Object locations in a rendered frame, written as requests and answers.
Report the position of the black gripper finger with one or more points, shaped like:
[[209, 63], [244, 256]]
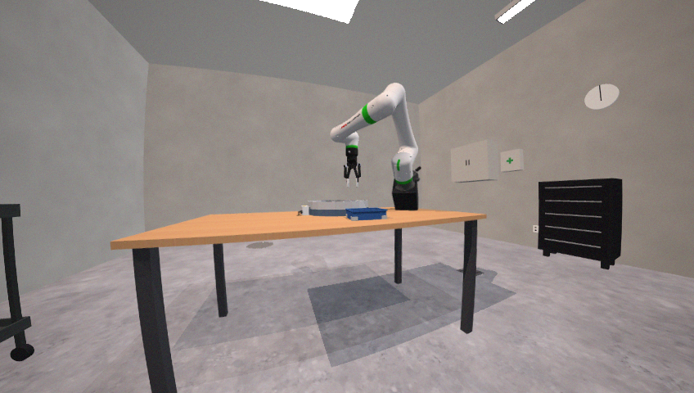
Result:
[[346, 174], [358, 174]]

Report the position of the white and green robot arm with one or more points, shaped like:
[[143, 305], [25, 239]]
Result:
[[391, 102]]

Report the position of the blue crate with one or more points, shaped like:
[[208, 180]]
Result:
[[366, 214]]

